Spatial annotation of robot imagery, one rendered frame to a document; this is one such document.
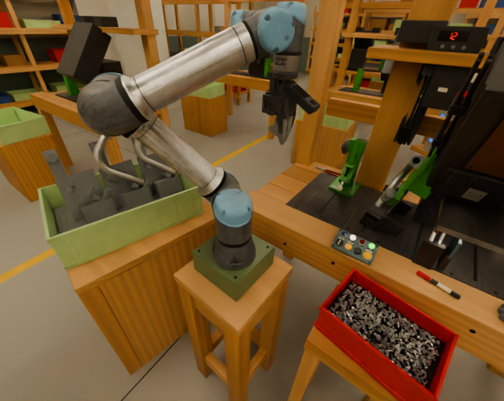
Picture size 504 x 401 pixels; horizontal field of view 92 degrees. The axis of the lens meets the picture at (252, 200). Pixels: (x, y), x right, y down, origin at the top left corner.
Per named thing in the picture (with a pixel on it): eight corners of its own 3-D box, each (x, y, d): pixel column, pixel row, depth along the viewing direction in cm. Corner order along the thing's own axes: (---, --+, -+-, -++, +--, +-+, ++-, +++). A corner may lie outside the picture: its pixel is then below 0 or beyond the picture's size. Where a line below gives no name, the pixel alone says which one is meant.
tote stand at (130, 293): (130, 376, 136) (74, 290, 90) (100, 309, 166) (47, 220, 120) (227, 301, 174) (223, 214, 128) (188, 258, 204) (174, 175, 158)
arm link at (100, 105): (45, 110, 44) (290, -16, 43) (64, 95, 52) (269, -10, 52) (94, 161, 51) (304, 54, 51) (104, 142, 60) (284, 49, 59)
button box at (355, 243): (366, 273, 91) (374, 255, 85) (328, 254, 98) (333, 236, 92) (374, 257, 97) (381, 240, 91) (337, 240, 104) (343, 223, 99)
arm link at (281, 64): (306, 55, 68) (291, 56, 62) (303, 73, 70) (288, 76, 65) (282, 52, 71) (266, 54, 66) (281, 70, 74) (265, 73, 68)
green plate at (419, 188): (414, 210, 92) (460, 167, 78) (393, 197, 95) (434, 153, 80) (419, 197, 99) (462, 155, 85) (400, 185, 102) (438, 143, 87)
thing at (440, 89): (471, 115, 90) (495, 69, 82) (419, 107, 98) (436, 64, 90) (471, 108, 98) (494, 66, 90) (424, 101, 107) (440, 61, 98)
